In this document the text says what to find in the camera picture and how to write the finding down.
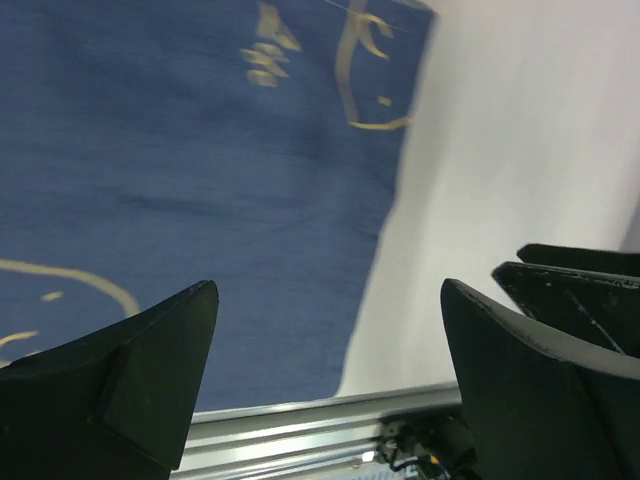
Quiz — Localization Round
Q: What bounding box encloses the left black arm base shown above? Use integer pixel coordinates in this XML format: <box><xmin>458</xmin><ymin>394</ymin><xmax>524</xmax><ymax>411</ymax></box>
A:
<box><xmin>375</xmin><ymin>413</ymin><xmax>482</xmax><ymax>480</ymax></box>

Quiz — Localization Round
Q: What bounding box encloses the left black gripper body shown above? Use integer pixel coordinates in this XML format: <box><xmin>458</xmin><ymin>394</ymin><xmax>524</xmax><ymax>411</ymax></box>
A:
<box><xmin>492</xmin><ymin>244</ymin><xmax>639</xmax><ymax>357</ymax></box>

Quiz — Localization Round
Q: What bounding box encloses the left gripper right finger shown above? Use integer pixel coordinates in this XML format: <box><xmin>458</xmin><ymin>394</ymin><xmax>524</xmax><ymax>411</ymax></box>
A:
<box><xmin>440</xmin><ymin>279</ymin><xmax>639</xmax><ymax>479</ymax></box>

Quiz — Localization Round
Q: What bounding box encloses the blue embroidered cloth placemat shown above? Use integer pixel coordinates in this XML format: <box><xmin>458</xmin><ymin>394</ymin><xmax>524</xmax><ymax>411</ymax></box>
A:
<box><xmin>1</xmin><ymin>0</ymin><xmax>436</xmax><ymax>411</ymax></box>

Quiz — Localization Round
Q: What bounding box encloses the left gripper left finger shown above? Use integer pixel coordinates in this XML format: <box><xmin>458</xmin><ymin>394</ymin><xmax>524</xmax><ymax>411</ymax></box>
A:
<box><xmin>1</xmin><ymin>281</ymin><xmax>218</xmax><ymax>479</ymax></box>

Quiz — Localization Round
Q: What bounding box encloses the aluminium mounting rail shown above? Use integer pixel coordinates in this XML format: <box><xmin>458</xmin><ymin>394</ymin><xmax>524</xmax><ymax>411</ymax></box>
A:
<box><xmin>171</xmin><ymin>384</ymin><xmax>461</xmax><ymax>480</ymax></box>

